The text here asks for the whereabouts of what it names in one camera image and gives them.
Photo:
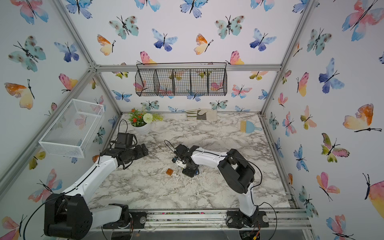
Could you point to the orange lego brick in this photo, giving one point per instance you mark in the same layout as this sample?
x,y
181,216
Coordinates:
x,y
169,172

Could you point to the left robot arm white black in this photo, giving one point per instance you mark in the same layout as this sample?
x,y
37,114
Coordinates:
x,y
68,216

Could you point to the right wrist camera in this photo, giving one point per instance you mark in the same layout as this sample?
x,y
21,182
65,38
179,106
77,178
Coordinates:
x,y
178,162

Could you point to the light blue hand brush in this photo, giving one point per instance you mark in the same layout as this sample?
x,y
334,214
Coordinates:
x,y
248,127

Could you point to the folded beige cloth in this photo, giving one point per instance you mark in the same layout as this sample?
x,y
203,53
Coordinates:
x,y
202,115

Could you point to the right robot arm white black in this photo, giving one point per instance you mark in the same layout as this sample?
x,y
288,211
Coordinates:
x,y
238,173

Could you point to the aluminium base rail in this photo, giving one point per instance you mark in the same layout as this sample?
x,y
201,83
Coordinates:
x,y
218,219

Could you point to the black wire wall basket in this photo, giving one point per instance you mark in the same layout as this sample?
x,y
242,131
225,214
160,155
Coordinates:
x,y
181,79

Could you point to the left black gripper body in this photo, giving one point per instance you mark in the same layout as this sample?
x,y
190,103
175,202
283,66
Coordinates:
x,y
136,153

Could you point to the potted flower plant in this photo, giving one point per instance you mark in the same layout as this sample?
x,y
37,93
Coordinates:
x,y
141,121

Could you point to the white mesh wall basket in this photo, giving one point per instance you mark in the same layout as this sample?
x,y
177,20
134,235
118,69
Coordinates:
x,y
73,129

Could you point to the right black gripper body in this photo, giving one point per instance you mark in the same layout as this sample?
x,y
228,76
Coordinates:
x,y
187,171

